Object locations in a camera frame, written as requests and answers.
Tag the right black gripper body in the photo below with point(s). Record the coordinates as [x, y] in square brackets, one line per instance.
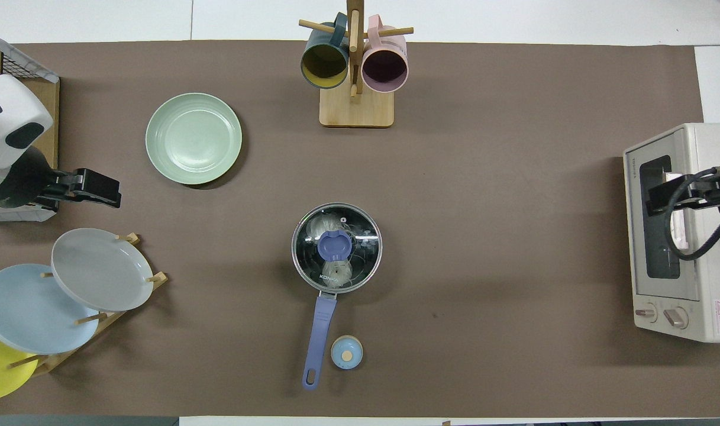
[712, 189]

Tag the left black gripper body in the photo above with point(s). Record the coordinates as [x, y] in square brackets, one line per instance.
[64, 186]

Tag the glass lid blue knob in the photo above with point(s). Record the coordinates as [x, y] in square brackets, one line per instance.
[336, 245]

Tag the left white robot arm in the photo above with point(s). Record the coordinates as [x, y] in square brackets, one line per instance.
[5, 118]

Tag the grey plate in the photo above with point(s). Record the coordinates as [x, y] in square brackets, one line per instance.
[99, 269]

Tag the light green plate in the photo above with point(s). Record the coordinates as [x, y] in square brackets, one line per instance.
[194, 139]

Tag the light blue plate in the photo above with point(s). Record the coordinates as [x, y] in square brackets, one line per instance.
[28, 307]

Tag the wooden plate rack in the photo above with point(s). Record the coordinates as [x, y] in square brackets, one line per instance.
[51, 364]

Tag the beige toaster oven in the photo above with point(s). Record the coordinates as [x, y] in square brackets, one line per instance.
[709, 284]

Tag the brown table mat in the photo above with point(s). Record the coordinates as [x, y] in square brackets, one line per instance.
[513, 177]

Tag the teal mug yellow interior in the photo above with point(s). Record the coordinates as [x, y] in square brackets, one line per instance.
[324, 62]

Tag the wooden mug tree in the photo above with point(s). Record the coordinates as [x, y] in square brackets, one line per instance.
[357, 109]

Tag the pink mug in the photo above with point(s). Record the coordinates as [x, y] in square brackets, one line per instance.
[384, 68]

